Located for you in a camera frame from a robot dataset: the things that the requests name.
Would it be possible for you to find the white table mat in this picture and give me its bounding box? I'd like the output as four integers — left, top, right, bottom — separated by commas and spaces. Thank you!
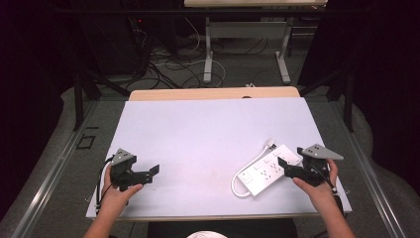
85, 96, 353, 220

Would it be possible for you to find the person's right hand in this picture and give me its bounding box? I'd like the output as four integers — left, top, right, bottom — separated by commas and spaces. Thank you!
291, 158, 340, 214

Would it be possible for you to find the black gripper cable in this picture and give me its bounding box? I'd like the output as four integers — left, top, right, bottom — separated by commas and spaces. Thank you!
95, 156, 115, 215
315, 164, 345, 216

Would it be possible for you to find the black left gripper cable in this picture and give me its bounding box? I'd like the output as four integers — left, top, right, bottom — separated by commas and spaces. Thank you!
95, 156, 115, 215

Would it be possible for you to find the person's white cap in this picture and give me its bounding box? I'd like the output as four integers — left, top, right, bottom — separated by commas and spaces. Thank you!
186, 230, 229, 238

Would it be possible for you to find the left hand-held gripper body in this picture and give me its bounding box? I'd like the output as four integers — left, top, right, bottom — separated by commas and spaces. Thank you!
109, 148, 155, 192

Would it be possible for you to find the white power strip cable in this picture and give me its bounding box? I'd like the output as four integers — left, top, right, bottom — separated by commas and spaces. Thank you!
230, 145, 272, 198

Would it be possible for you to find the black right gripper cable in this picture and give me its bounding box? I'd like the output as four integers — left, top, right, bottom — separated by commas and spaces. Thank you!
315, 164, 345, 216

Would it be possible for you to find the black equipment cabinet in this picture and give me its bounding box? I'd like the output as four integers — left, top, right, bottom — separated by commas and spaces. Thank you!
73, 0, 153, 77

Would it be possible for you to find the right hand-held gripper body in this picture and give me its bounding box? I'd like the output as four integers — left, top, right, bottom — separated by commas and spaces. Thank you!
287, 143, 345, 188

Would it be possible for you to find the person's dark clothing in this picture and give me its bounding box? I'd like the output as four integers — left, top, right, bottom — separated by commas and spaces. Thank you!
146, 217, 299, 238

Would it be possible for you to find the black metal stand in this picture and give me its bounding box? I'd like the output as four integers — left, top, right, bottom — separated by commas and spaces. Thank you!
298, 65, 356, 133
72, 63, 133, 132

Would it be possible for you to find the white metal-frame desk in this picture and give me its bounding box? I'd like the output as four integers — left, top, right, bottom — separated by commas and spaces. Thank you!
183, 0, 329, 85

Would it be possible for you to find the tangle of floor cables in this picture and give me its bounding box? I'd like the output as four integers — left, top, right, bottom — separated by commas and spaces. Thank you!
127, 16, 270, 91

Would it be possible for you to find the person's left hand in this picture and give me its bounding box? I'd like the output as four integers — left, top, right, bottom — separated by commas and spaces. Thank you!
98, 164, 145, 216

